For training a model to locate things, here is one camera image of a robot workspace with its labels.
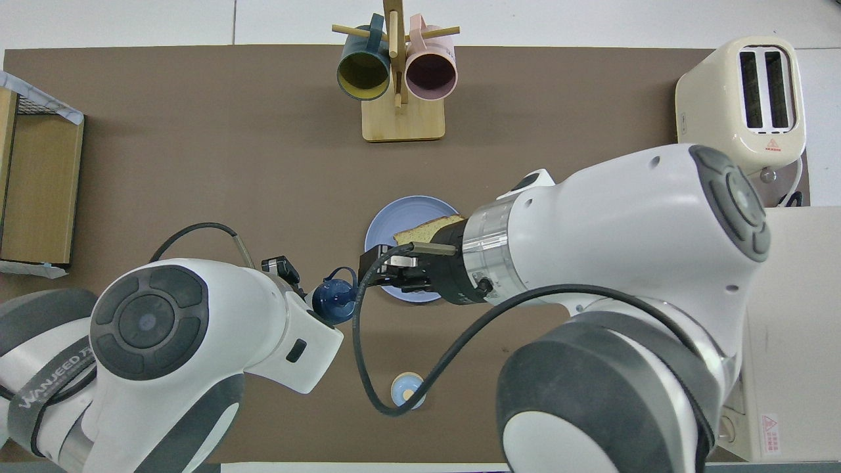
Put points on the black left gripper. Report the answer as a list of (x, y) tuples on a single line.
[(282, 270)]

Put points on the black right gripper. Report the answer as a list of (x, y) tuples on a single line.
[(450, 269)]

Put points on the slice of toast bread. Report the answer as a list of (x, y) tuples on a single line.
[(427, 230)]

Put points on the translucent squeeze bottle blue cap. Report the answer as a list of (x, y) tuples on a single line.
[(332, 302)]

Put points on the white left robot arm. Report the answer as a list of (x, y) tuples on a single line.
[(164, 368)]

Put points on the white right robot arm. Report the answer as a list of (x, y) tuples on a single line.
[(624, 217)]

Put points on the periwinkle blue plate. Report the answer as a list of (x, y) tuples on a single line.
[(394, 210)]

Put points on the brown table mat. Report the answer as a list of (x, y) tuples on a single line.
[(263, 164)]

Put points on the wooden mug tree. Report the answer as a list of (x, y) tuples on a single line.
[(402, 121)]

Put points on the pink mug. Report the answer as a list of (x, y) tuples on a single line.
[(430, 75)]

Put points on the teal mug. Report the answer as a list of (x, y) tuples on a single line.
[(363, 72)]

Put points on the white marbled paper sheet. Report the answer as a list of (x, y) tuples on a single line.
[(26, 269), (39, 98)]

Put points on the cream toaster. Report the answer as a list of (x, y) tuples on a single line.
[(713, 98)]

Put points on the white toaster oven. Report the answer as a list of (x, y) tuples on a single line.
[(801, 295)]

